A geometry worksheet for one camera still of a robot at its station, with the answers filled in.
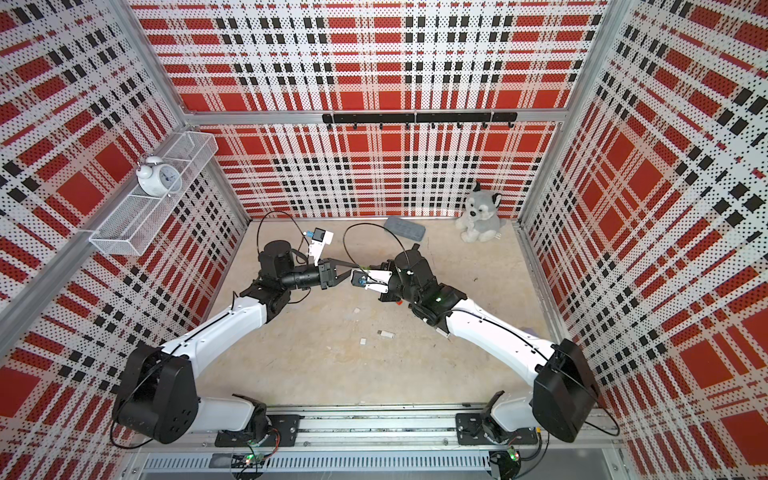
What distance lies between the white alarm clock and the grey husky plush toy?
0.88 meters

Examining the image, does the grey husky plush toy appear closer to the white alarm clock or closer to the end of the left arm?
the end of the left arm


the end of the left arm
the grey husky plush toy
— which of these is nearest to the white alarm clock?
the end of the left arm

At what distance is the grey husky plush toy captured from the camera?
3.39ft

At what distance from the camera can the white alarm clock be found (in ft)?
2.29
